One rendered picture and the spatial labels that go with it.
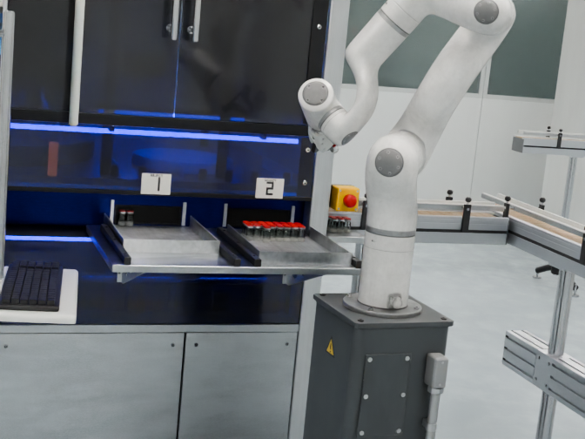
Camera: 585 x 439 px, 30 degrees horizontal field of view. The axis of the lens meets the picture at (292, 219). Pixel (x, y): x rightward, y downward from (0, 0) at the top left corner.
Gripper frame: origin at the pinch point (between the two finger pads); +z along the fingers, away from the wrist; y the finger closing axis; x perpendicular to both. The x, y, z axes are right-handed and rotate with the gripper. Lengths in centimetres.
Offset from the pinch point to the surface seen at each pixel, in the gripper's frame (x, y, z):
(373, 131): 163, 121, 511
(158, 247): 16, -51, 6
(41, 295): 15, -78, -25
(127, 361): 12, -81, 43
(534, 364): -69, 7, 96
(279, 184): 15.8, -12.8, 38.6
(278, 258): -8.5, -30.8, 11.1
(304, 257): -12.5, -25.6, 14.2
